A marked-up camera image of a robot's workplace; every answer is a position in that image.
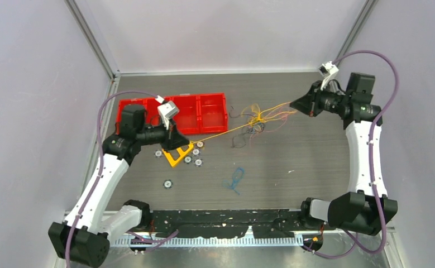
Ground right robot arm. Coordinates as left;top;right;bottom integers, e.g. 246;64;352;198
289;73;398;236

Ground yellow wire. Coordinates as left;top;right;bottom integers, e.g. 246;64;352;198
189;102;294;146

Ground red plastic bin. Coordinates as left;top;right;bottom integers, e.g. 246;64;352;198
141;98;162;126
171;94;202;135
115;99;147;134
199;93;228;134

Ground red plastic bin far left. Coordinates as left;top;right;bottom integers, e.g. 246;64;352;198
115;99;147;134

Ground yellow plastic triangle frame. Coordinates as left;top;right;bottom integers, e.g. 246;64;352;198
161;142;194;168

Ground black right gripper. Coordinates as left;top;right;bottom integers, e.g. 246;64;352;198
290;80;351;117

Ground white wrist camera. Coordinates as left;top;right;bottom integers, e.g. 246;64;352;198
317;61;339;90
155;95;179;130

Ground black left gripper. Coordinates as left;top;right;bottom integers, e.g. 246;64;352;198
137;116;189;152

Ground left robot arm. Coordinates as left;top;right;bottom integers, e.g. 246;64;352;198
48;101;189;267

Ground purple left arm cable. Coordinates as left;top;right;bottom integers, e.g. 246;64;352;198
64;90;179;268

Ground blue 10 poker chip right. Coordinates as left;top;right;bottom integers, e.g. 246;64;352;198
194;158;203;167

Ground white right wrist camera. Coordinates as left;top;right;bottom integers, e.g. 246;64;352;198
317;61;339;90

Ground black 100 poker chip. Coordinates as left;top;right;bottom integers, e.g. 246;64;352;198
195;141;205;149

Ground red plastic bin far right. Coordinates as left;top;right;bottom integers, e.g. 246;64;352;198
199;93;228;134

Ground green 50 poker chip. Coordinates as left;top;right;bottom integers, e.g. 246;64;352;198
184;156;193;164

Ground blue wire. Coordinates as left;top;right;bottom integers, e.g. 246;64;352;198
222;166;246;196

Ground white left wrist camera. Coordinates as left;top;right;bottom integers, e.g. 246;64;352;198
155;95;179;130

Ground aluminium frame rail left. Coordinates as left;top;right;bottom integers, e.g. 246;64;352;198
62;78;120;267

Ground white slotted cable duct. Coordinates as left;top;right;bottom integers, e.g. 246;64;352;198
106;235;305;248

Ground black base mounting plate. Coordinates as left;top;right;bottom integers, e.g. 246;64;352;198
131;209;323;239

